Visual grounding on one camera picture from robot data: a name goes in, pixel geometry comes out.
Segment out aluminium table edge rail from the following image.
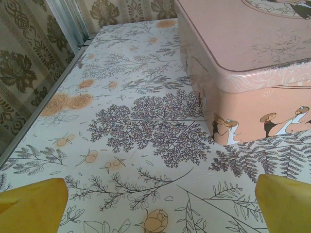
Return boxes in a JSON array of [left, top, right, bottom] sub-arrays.
[[0, 40, 95, 159]]

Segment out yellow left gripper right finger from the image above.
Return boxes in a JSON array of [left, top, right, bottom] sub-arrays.
[[255, 173, 311, 233]]

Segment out aluminium frame post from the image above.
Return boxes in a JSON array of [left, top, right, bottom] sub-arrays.
[[45, 0, 91, 49]]

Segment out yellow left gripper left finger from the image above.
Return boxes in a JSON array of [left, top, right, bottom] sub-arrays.
[[0, 178, 69, 233]]

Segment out pink wedding cartoon tin box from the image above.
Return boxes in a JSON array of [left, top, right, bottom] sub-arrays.
[[174, 0, 311, 146]]

